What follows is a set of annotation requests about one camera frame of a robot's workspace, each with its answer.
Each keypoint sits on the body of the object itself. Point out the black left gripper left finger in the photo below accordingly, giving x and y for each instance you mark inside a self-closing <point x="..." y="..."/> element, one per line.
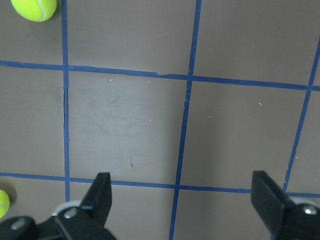
<point x="86" y="220"/>

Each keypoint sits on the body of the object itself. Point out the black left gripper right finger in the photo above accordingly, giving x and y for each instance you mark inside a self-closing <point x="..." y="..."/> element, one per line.
<point x="285" y="217"/>

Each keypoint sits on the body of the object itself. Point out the yellow tennis ball front left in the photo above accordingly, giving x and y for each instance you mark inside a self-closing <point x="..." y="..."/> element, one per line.
<point x="4" y="203"/>

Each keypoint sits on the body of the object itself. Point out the yellow tennis ball near gripper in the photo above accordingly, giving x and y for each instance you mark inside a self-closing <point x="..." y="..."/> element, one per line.
<point x="35" y="10"/>

